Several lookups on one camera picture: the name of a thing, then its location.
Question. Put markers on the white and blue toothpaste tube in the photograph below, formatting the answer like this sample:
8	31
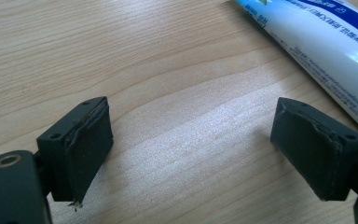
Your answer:
323	40

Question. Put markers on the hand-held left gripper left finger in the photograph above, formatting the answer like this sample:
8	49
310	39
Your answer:
80	149

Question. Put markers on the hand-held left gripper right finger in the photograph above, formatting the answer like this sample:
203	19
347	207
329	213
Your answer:
313	149

